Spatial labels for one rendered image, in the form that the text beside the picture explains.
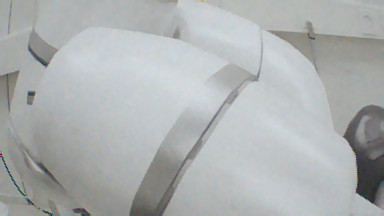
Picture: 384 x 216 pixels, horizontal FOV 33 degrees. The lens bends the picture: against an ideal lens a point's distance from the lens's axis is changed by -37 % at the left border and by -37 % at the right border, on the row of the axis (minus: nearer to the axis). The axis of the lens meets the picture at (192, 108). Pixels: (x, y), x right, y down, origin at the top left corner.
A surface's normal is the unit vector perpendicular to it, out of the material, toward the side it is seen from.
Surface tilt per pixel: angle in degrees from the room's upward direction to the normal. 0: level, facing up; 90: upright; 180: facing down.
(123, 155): 69
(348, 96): 90
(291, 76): 59
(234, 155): 48
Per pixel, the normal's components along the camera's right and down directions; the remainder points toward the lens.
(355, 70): 0.14, 0.26
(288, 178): 0.01, -0.45
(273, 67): 0.41, -0.33
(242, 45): 0.40, -0.11
